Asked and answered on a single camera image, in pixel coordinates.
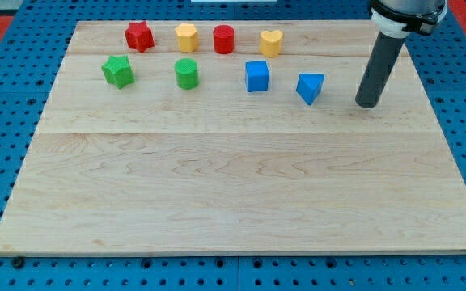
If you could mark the green cylinder block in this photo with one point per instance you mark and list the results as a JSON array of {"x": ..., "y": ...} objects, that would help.
[{"x": 186, "y": 70}]

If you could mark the red cylinder block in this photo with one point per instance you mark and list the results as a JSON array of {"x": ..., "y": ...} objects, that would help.
[{"x": 224, "y": 39}]

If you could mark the yellow pentagon block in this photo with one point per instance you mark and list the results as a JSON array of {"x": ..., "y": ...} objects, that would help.
[{"x": 187, "y": 37}]

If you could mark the red star block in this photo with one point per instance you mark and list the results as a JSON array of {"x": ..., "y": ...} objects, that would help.
[{"x": 139, "y": 36}]

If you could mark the yellow heart block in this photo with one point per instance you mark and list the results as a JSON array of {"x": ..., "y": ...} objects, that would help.
[{"x": 271, "y": 43}]

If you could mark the blue triangle block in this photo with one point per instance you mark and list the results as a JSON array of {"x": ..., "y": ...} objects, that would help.
[{"x": 309, "y": 86}]

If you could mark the green star block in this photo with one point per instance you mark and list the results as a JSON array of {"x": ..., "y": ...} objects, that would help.
[{"x": 118, "y": 71}]

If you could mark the blue cube block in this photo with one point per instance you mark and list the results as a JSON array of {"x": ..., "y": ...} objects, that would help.
[{"x": 256, "y": 76}]

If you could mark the wooden board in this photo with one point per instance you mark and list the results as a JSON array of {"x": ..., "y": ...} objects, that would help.
[{"x": 154, "y": 170}]

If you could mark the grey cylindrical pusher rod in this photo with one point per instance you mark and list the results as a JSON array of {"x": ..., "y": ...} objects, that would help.
[{"x": 378, "y": 70}]

